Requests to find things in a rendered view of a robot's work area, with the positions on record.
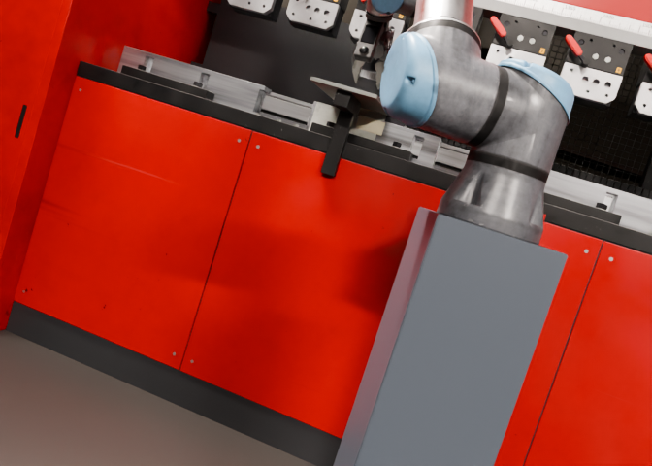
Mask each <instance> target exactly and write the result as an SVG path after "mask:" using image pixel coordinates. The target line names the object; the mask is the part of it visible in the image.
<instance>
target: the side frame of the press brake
mask: <svg viewBox="0 0 652 466"><path fill-rule="evenodd" d="M209 1H212V2H215V3H218V4H220V2H221V0H0V330H4V329H6V327H7V324H8V320H9V317H10V313H11V310H12V306H13V303H14V298H15V294H16V288H17V285H18V281H19V278H20V274H21V270H22V267H23V263H24V260H25V256H26V254H27V250H28V246H29V243H30V239H31V236H32V232H33V229H34V225H35V221H36V218H37V214H38V212H39V208H40V205H41V201H42V198H43V194H44V190H45V187H46V183H47V180H48V176H49V170H50V166H51V163H52V160H53V157H54V153H55V150H56V146H57V142H58V139H59V135H60V132H61V128H62V125H63V121H64V117H65V115H66V111H67V108H68V104H69V101H70V97H71V93H72V90H73V86H74V83H75V79H76V76H77V72H78V68H79V65H80V61H83V62H87V63H90V64H93V65H96V66H100V67H103V68H106V69H109V70H113V71H116V72H117V69H118V66H119V62H120V59H121V56H122V53H123V49H124V46H128V47H131V48H135V49H138V50H144V51H147V52H151V53H154V54H158V55H161V56H164V57H168V58H171V59H175V60H177V61H181V62H184V63H187V64H190V63H191V61H193V62H196V63H200V64H203V61H204V58H205V54H206V51H207V47H208V44H209V41H210V37H211V34H212V29H213V26H214V22H215V19H216V16H217V15H216V14H213V13H209V12H207V7H208V4H209Z"/></svg>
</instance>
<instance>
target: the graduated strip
mask: <svg viewBox="0 0 652 466"><path fill-rule="evenodd" d="M499 1H503V2H507V3H511V4H515V5H519V6H523V7H527V8H532V9H536V10H540V11H544V12H548V13H552V14H556V15H560V16H564V17H572V18H576V19H580V20H585V21H589V22H593V23H596V24H600V25H605V26H609V27H613V28H617V29H622V30H626V31H630V32H634V33H637V34H642V35H646V36H650V37H652V23H648V22H643V21H639V20H635V19H630V18H626V17H619V16H615V15H611V14H607V13H602V12H598V11H594V10H589V9H585V8H581V7H576V6H573V5H569V4H564V3H560V2H556V1H552V0H499Z"/></svg>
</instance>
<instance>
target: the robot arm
mask: <svg viewBox="0 0 652 466"><path fill-rule="evenodd" d="M394 13H398V14H401V15H403V16H406V17H410V18H413V19H414V23H413V26H412V27H411V28H410V29H409V30H408V31H407V32H405V33H402V34H401V35H400V36H398V38H397V39H396V40H395V41H394V43H393V37H394V31H395V30H393V29H389V22H390V21H391V20H392V18H393V14H394ZM366 18H367V20H366V22H365V25H364V28H363V30H362V33H361V36H360V38H359V41H358V42H357V43H356V46H355V48H354V50H353V52H352V55H351V59H352V73H353V78H354V81H355V83H358V81H359V79H360V72H361V71H362V66H363V65H364V64H365V62H367V63H371V62H372V59H373V58H374V59H375V60H377V59H378V58H380V60H379V61H378V62H377V63H376V64H375V69H376V84H375V86H376V88H377V90H379V89H380V101H381V105H382V108H383V110H384V112H385V113H387V114H388V115H389V116H390V117H392V118H394V119H396V120H399V121H401V122H403V123H404V124H405V125H407V126H410V127H413V128H416V127H417V128H420V129H423V130H426V131H429V132H432V133H435V134H437V135H440V136H442V137H445V138H448V139H451V140H454V141H457V142H460V143H462V144H465V145H468V146H471V149H470V152H469V155H468V158H467V161H466V164H465V166H464V168H463V169H462V171H461V172H460V173H459V175H458V176H457V178H456V179H455V180H454V182H453V183H452V184H451V186H450V187H449V189H448V190H447V191H446V192H445V193H444V194H443V196H442V198H441V199H440V203H439V206H438V209H437V213H440V214H443V215H446V216H451V217H454V218H457V219H460V220H462V221H465V222H468V223H471V224H474V225H477V226H481V227H484V228H487V229H490V230H493V231H496V232H499V233H502V234H505V235H508V236H511V237H514V238H517V239H520V240H523V241H527V242H530V243H533V244H536V245H538V244H539V242H540V239H541V236H542V233H543V193H544V189H545V186H546V182H547V179H548V177H549V174H550V171H551V168H552V165H553V162H554V160H555V157H556V154H557V151H558V148H559V146H560V143H561V140H562V138H563V135H564V132H565V129H566V126H567V125H568V124H569V122H570V119H571V116H570V114H571V108H572V105H573V101H574V93H573V91H572V88H571V86H570V84H569V83H568V82H567V81H566V80H565V79H563V78H562V77H561V76H559V75H558V74H556V73H554V72H552V71H551V70H549V69H547V68H544V67H542V66H540V65H537V64H535V63H532V64H531V63H529V62H527V61H525V60H521V59H513V58H509V59H505V60H502V61H501V62H500V64H498V65H496V64H494V63H491V62H488V61H486V60H483V59H481V42H480V39H479V36H478V35H477V33H476V32H475V31H474V30H473V0H367V4H366ZM390 31H391V33H390ZM391 38H392V40H391ZM389 41H390V42H389ZM392 43H393V45H392ZM388 44H389V48H388ZM390 44H391V45H390ZM387 48H388V49H387Z"/></svg>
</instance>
